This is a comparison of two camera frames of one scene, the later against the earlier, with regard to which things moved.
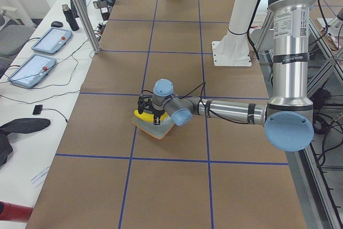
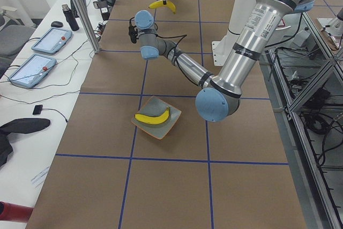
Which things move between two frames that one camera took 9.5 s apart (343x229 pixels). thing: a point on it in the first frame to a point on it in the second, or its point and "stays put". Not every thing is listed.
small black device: (37, 110) stays put
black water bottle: (70, 17) stays put
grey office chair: (13, 35) stays put
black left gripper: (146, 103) to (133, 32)
